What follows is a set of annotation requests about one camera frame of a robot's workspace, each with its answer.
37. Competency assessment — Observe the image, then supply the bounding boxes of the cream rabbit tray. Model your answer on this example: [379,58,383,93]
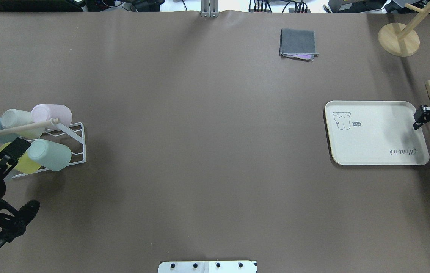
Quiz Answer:
[324,100,430,166]

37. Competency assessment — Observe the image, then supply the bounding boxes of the cream plastic cup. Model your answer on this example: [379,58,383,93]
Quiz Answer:
[1,109,45,139]

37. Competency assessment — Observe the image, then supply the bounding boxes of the grey folded cloth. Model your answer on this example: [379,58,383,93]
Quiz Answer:
[279,29,319,61]

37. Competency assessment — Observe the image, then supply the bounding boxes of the pink plastic cup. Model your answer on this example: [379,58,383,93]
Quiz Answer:
[31,104,73,126]

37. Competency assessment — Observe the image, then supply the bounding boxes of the yellow plastic cup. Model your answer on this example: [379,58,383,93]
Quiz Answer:
[14,151,41,174]

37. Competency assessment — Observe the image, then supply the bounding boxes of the white wire cup rack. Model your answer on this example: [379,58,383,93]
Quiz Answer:
[12,122,87,179]

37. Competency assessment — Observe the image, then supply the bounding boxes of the wooden mug tree stand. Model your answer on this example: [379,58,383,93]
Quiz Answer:
[378,1,430,57]

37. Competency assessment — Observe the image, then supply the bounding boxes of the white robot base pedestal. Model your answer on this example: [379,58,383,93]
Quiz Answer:
[157,260,258,273]

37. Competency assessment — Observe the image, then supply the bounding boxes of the aluminium frame post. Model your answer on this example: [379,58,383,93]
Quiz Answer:
[200,0,220,18]

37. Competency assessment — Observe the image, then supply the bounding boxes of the green plastic cup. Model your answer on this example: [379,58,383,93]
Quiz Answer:
[27,139,72,171]

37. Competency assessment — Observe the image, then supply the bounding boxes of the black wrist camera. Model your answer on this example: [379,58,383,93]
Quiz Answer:
[0,200,40,248]

